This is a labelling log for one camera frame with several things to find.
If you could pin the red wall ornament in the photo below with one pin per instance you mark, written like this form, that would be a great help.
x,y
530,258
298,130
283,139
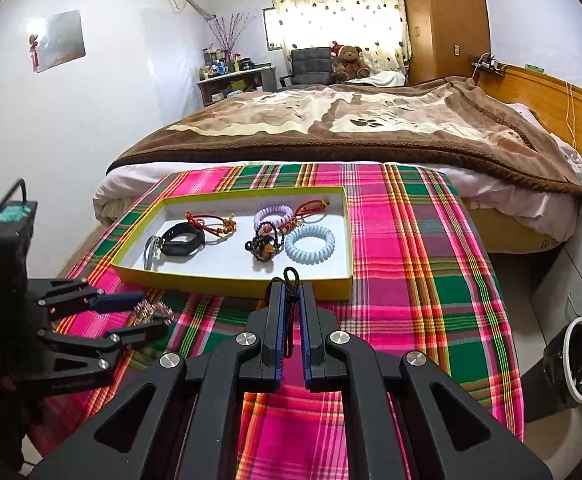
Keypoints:
x,y
33,50

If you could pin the white bed sheet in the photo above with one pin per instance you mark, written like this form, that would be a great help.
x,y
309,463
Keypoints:
x,y
521,205

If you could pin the shiny wall sheet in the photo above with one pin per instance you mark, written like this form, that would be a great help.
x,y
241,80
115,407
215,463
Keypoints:
x,y
61,40

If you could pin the black office chair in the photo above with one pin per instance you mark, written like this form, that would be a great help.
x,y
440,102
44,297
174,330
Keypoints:
x,y
311,67

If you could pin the small wall shelf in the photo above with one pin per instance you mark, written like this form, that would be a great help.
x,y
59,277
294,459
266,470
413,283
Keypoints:
x,y
488,66

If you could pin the vase of purple branches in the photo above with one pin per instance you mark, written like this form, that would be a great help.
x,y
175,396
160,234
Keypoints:
x,y
228,35

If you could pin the yellow-green cardboard tray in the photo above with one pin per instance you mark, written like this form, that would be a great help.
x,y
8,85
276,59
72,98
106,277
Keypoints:
x,y
211,262

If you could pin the brown fleece blanket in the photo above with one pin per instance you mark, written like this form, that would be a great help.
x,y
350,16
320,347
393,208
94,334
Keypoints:
x,y
351,125

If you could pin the pink gold hair clip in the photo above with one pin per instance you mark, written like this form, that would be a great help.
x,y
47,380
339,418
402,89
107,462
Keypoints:
x,y
153,310

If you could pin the grey filing cabinet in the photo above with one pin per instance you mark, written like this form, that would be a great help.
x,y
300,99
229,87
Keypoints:
x,y
571,260

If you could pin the black wrist band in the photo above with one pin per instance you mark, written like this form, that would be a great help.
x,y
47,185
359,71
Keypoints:
x,y
181,249

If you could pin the wooden desk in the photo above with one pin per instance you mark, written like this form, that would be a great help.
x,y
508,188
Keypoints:
x,y
231,82

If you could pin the patterned cream curtain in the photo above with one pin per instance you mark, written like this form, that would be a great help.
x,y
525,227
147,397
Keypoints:
x,y
336,10

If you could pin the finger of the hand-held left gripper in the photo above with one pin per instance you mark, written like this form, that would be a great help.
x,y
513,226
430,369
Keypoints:
x,y
136,332
116,301

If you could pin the pink green plaid cloth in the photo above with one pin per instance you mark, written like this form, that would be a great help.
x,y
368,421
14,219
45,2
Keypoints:
x,y
421,270

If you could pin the wooden wardrobe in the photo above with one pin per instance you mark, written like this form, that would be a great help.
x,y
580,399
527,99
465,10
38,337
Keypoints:
x,y
446,15

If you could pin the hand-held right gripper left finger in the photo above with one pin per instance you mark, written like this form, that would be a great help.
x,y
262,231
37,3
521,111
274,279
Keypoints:
x,y
279,310

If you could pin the brown teddy bear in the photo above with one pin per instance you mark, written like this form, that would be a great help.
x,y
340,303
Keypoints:
x,y
350,62

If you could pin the cluster of bottles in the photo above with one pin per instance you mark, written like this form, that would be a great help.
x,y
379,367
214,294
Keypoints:
x,y
218,65

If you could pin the wooden headboard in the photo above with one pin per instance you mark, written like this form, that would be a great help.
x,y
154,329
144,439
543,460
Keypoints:
x,y
536,90

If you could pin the white pillow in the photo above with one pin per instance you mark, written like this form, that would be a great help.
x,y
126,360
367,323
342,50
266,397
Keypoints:
x,y
383,79

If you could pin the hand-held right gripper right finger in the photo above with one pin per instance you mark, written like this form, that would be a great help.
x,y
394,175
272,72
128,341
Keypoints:
x,y
305,320

